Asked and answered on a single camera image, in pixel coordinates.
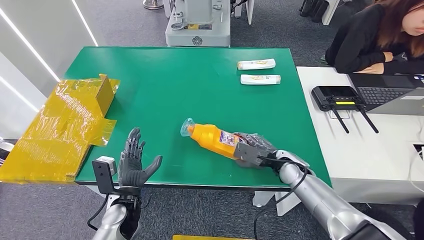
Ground white furniture panel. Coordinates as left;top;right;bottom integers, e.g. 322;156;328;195
321;0;341;26

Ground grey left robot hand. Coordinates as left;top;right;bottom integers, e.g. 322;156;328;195
117;127;164;189

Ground chrome round stand base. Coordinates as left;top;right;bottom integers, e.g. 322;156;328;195
142;0;165;11

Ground orange bottle with clear cap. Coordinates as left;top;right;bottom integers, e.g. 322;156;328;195
180;117;248;162

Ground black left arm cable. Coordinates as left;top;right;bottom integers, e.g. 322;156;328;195
87;195;110;232

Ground dark laptop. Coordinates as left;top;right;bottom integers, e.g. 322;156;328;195
348;72;424;116

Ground grey machine base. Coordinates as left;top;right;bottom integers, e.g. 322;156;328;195
164;0;232;48

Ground white tube with yellow print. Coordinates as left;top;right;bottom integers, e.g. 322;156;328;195
237;58;277;71
240;74;282;86

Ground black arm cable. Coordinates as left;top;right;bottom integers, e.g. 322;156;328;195
87;195;110;232
253;155;310;240

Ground yellow cardboard piece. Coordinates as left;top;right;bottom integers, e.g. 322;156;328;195
172;234;248;240

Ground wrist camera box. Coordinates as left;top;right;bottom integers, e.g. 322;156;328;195
91;155;118;196
233;142;266;167

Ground yellow tape-wrapped cardboard box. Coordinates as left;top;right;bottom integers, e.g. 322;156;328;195
0;73;121;185

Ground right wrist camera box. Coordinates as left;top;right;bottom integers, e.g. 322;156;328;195
233;142;266;167

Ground black controller with antennas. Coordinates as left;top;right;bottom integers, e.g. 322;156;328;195
310;85;380;135

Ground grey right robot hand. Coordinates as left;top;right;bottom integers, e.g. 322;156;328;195
231;131;278;170

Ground clear controller stand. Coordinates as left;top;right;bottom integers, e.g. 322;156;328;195
327;109;353;120

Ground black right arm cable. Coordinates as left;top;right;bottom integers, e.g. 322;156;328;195
253;155;310;240

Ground black chair base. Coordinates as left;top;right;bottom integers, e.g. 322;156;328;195
299;0;330;24

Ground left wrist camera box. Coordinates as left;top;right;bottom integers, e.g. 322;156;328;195
91;155;118;196

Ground white table leg bracket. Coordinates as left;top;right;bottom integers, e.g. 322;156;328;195
251;190;302;217

